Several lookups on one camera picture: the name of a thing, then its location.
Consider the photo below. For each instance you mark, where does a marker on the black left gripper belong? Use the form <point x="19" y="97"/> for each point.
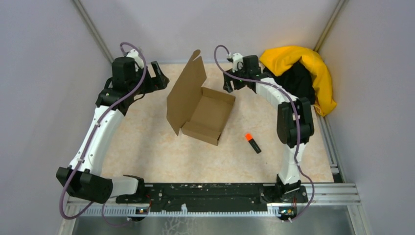
<point x="159" y="82"/>

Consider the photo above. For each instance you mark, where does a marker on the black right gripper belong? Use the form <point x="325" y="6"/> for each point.
<point x="227" y="85"/>

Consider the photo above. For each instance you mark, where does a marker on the brown cardboard box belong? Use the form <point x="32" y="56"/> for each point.
<point x="195" y="110"/>

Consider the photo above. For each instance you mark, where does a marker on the orange black marker pen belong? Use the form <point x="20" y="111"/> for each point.
<point x="253" y="143"/>

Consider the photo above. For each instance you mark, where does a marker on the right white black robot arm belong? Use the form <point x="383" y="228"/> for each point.
<point x="294" y="119"/>

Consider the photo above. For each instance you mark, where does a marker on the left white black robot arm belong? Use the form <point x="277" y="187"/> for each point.
<point x="82" y="178"/>

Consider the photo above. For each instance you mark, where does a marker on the yellow cloth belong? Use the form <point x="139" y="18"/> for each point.
<point x="280" y="59"/>

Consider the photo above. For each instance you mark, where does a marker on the black cloth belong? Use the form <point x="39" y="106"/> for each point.
<point x="296" y="80"/>

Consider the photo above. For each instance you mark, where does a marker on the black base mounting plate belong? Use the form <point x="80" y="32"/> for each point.
<point x="211" y="197"/>

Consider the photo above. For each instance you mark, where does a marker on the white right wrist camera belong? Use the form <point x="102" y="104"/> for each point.
<point x="237" y="61"/>

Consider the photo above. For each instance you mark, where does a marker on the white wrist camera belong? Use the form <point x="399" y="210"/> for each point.
<point x="237" y="61"/>
<point x="135" y="55"/>

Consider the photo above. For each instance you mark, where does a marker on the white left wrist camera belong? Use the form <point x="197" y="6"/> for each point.
<point x="135" y="55"/>

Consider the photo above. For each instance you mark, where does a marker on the aluminium frame rail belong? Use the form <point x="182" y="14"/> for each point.
<point x="319" y="195"/>

